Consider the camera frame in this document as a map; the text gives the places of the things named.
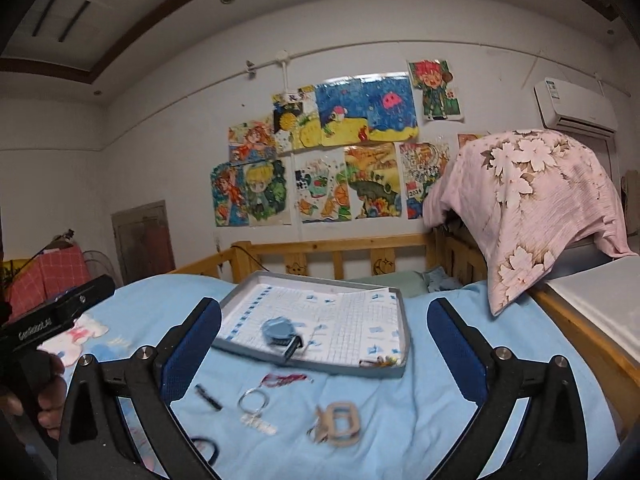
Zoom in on silver bangle rings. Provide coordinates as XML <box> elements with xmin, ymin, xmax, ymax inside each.
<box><xmin>236</xmin><ymin>387</ymin><xmax>271</xmax><ymax>417</ymax></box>

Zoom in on brown cord yellow bead tie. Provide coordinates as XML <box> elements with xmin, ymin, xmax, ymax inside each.
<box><xmin>358</xmin><ymin>356</ymin><xmax>399</xmax><ymax>368</ymax></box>

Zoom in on red string bead bracelet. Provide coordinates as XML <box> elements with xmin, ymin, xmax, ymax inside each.
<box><xmin>259</xmin><ymin>372</ymin><xmax>314</xmax><ymax>389</ymax></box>

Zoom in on white hair barrette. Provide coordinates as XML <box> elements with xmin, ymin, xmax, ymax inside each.
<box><xmin>241</xmin><ymin>413</ymin><xmax>278</xmax><ymax>437</ymax></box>

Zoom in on black braided hair tie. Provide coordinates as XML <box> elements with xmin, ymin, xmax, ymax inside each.
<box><xmin>188</xmin><ymin>435</ymin><xmax>222</xmax><ymax>467</ymax></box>

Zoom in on beige claw hair clip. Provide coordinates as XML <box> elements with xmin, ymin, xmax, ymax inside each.
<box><xmin>307</xmin><ymin>402</ymin><xmax>361</xmax><ymax>448</ymax></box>

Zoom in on left hand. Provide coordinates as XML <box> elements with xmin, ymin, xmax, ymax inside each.
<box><xmin>0</xmin><ymin>353</ymin><xmax>68</xmax><ymax>441</ymax></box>

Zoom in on red checked cloth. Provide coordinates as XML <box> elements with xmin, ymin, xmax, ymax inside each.
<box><xmin>8</xmin><ymin>245</ymin><xmax>91</xmax><ymax>322</ymax></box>

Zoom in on light blue bed sheet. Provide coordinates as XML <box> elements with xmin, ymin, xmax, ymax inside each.
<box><xmin>47</xmin><ymin>274</ymin><xmax>618</xmax><ymax>479</ymax></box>

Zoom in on white electric fan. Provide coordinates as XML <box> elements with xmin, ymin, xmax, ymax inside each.
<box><xmin>82</xmin><ymin>250</ymin><xmax>122</xmax><ymax>288</ymax></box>

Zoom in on grey shallow box tray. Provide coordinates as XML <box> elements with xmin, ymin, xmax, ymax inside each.
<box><xmin>211</xmin><ymin>270</ymin><xmax>412</xmax><ymax>380</ymax></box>

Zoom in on grid paper sheet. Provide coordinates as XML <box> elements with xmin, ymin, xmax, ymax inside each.
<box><xmin>219</xmin><ymin>282</ymin><xmax>405</xmax><ymax>366</ymax></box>

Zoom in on anime girl drawing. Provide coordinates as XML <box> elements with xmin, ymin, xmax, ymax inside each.
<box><xmin>210</xmin><ymin>162</ymin><xmax>250</xmax><ymax>226</ymax></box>

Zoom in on pink floral quilt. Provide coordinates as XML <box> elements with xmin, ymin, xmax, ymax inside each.
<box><xmin>423</xmin><ymin>130</ymin><xmax>632</xmax><ymax>315</ymax></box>

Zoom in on blond boy drawing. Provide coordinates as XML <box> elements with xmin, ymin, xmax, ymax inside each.
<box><xmin>243</xmin><ymin>158</ymin><xmax>291</xmax><ymax>226</ymax></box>

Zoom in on orange landscape drawing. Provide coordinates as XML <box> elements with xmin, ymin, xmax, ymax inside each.
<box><xmin>344</xmin><ymin>143</ymin><xmax>402</xmax><ymax>219</ymax></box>

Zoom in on red doodle drawing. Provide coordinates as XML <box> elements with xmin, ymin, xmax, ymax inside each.
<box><xmin>399</xmin><ymin>142</ymin><xmax>449</xmax><ymax>220</ymax></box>

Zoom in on fruit cup drawing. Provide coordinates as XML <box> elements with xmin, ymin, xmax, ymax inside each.
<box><xmin>294</xmin><ymin>148</ymin><xmax>352</xmax><ymax>223</ymax></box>

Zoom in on mermaid girl drawing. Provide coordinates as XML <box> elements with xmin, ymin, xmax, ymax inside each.
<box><xmin>228</xmin><ymin>116</ymin><xmax>277</xmax><ymax>165</ymax></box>

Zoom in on yellow moon drawing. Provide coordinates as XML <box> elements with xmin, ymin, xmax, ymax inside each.
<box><xmin>272</xmin><ymin>86</ymin><xmax>322</xmax><ymax>154</ymax></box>

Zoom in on white air conditioner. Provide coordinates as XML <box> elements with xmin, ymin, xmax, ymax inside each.
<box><xmin>534</xmin><ymin>78</ymin><xmax>618</xmax><ymax>139</ymax></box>

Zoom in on blue sea jellyfish drawing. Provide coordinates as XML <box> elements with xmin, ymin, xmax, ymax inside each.
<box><xmin>314</xmin><ymin>72</ymin><xmax>419</xmax><ymax>146</ymax></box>

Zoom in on red hair character drawing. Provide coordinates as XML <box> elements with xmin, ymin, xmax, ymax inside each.
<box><xmin>408</xmin><ymin>60</ymin><xmax>463</xmax><ymax>122</ymax></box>

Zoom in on wooden bed rail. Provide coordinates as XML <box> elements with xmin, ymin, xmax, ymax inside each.
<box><xmin>176</xmin><ymin>226</ymin><xmax>639</xmax><ymax>438</ymax></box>

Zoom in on brown wall cabinet door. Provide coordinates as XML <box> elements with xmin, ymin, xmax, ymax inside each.
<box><xmin>111</xmin><ymin>200</ymin><xmax>176</xmax><ymax>285</ymax></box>

